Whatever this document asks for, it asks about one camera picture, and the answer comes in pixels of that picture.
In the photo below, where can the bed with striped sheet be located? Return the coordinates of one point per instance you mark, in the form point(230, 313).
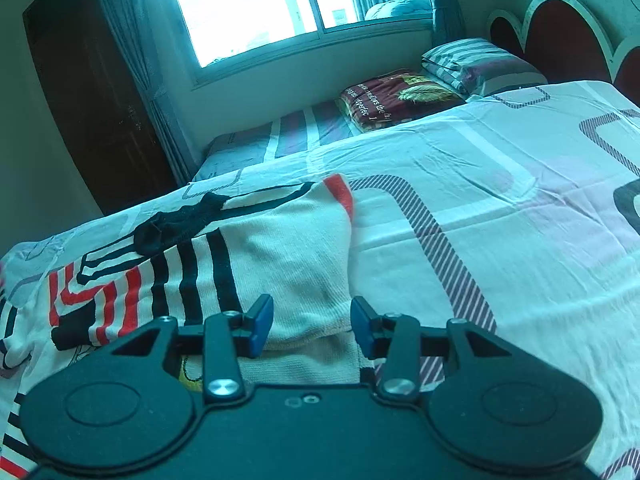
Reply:
point(300, 130)

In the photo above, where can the black cloth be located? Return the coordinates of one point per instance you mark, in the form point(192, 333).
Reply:
point(172, 225)

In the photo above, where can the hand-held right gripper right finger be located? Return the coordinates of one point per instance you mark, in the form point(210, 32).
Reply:
point(361, 327)

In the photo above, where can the blue cushion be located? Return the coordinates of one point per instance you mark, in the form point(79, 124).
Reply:
point(400, 6)

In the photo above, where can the bed with patterned sheet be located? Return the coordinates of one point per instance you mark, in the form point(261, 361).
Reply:
point(450, 185)

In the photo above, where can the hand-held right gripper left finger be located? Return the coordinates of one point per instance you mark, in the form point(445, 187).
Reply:
point(261, 327)

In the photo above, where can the dark wooden door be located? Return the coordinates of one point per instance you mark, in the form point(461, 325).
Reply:
point(95, 100)

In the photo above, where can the maroon feather print blanket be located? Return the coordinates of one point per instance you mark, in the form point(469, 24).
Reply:
point(400, 97)

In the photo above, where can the red scalloped headboard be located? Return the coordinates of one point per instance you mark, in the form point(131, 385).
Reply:
point(565, 35)

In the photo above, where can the blue-grey curtain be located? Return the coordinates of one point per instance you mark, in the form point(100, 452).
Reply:
point(145, 60)
point(442, 0)

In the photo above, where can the window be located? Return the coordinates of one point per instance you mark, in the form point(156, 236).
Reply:
point(250, 5)

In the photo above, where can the striped pillow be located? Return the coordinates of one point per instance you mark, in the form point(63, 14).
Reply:
point(480, 62)

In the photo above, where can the red black striped knit sweater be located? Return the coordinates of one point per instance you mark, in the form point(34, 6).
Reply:
point(295, 260)

